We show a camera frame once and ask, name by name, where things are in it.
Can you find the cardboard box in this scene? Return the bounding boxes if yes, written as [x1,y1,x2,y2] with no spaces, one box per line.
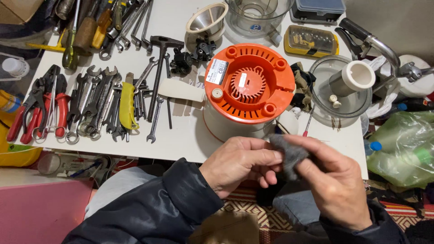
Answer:
[0,0,45,25]

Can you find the bunch of black hex keys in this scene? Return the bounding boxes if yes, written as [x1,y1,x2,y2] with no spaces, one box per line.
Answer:
[134,80,154,122]

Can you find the dark crumpled cloth rag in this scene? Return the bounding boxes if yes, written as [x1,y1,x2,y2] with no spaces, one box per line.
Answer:
[290,62,316,112]

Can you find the thin red-handled screwdriver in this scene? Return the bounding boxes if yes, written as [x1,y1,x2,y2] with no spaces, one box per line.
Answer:
[303,104,316,137]

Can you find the clear juicer lid with tube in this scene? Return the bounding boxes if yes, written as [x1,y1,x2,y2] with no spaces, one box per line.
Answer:
[309,55,376,119]

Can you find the yellow screwdriver bit case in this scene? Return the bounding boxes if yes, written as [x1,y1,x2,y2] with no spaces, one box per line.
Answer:
[284,25,340,58]

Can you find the red-handled pliers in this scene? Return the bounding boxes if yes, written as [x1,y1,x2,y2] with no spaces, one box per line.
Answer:
[37,64,71,139]
[6,78,46,144]

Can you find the steel open-end wrench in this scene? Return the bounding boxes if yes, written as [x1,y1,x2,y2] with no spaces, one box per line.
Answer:
[134,57,159,95]

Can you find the red patterned rug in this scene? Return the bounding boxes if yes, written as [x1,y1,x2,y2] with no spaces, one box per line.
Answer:
[217,180,434,244]

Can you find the small steel combination wrench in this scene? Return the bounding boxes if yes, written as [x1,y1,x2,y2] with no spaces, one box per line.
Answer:
[146,96,164,143]

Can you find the white plastic pusher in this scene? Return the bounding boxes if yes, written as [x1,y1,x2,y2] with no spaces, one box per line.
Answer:
[158,79,206,102]

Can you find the orange and white juicer base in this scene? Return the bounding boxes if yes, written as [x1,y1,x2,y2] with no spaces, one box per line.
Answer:
[203,43,296,143]

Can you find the green-handled screwdriver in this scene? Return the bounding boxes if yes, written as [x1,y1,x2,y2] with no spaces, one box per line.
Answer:
[62,0,81,71]

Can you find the pink cabinet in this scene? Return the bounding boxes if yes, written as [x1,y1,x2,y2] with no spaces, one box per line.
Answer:
[0,168,95,244]

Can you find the chrome bicycle handlebar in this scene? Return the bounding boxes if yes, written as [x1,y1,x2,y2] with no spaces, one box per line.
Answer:
[335,18,434,82]

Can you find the black plastic machine part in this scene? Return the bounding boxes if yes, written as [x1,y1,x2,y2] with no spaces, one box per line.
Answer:
[170,47,194,76]
[194,35,217,61]

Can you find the heap of screwdrivers and spanners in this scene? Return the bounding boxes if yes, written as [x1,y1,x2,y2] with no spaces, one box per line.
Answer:
[26,0,155,61]

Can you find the person's grey trousers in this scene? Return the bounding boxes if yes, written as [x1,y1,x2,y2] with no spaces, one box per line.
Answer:
[84,166,321,228]

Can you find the black steel hammer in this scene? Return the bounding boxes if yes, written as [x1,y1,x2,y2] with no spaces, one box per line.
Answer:
[146,35,184,122]

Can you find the clutter under table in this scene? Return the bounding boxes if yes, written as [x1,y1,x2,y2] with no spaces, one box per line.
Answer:
[37,151,112,180]

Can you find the single black hex key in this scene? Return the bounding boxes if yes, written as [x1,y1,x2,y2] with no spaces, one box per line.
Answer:
[166,98,173,129]

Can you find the clear plastic container white cap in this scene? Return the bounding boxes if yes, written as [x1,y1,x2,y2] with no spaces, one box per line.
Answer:
[0,52,30,82]

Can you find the dark case with clear lid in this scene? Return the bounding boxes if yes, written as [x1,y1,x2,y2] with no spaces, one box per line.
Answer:
[290,0,346,24]

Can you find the person's left hand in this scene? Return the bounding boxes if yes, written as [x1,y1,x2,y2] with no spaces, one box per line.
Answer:
[199,136,285,200]

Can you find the white plastic bag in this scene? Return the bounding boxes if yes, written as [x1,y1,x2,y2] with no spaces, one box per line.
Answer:
[366,54,434,119]

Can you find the clear plastic juicer bowl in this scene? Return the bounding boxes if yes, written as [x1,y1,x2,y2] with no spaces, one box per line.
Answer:
[224,0,295,46]

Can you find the brown cardboard piece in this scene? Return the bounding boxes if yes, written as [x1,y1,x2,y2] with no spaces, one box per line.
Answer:
[188,212,260,244]

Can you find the grey steel wool pad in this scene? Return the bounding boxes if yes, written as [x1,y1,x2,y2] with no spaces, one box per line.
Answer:
[269,134,311,182]

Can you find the person's right hand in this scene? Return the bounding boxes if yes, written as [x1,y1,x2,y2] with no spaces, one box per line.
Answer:
[283,134,373,232]

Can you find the row of steel wrenches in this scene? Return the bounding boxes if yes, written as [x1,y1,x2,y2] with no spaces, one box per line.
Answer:
[66,65,123,144]

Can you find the metal cone strainer white rim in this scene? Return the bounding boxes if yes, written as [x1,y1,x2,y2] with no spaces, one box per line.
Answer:
[185,3,229,43]

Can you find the yellow bag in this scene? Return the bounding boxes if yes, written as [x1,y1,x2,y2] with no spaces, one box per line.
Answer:
[0,90,43,167]

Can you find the green plastic bag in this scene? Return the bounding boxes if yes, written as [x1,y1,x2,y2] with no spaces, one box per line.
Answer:
[366,111,434,188]

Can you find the steel forceps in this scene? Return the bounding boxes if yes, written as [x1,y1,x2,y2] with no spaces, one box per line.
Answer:
[32,76,59,140]

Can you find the blue-capped plastic bottle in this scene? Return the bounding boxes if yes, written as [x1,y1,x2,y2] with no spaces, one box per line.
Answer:
[363,140,382,156]

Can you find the yellow-handled utility knife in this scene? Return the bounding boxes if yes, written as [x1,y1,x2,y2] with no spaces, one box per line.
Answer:
[119,72,139,130]

